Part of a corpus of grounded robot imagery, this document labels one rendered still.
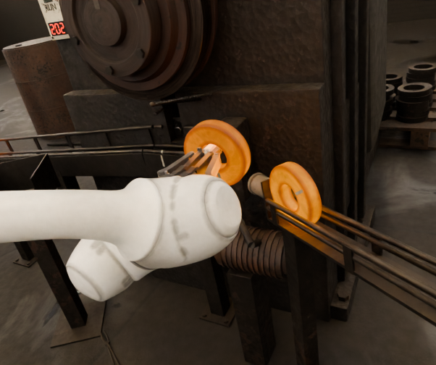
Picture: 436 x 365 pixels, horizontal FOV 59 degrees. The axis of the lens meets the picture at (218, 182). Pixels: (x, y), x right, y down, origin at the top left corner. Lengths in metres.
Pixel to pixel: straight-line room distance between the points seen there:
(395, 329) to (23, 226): 1.33
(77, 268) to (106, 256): 0.04
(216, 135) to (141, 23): 0.35
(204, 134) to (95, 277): 0.40
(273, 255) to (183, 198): 0.62
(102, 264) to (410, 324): 1.22
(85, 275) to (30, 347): 1.28
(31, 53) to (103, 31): 2.89
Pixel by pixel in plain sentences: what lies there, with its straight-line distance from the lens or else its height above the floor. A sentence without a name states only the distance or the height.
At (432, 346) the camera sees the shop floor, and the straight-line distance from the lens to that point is 1.54.
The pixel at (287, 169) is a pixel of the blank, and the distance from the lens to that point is 0.85.
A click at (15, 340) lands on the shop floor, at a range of 1.91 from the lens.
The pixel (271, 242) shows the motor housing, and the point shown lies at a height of 0.53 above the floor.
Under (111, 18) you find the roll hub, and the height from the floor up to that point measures 1.12.
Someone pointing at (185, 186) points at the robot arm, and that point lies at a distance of 0.45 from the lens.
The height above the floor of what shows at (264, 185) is 0.71.
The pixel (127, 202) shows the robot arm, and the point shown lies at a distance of 0.45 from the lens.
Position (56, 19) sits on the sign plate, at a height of 1.12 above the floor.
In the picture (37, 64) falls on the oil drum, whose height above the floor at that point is 0.72.
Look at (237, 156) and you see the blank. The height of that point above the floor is 0.83.
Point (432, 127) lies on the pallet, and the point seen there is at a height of 0.14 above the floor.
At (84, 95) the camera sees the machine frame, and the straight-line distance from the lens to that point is 1.50.
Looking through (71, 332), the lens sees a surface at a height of 0.01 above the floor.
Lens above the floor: 1.18
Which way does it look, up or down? 29 degrees down
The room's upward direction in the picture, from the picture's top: 11 degrees counter-clockwise
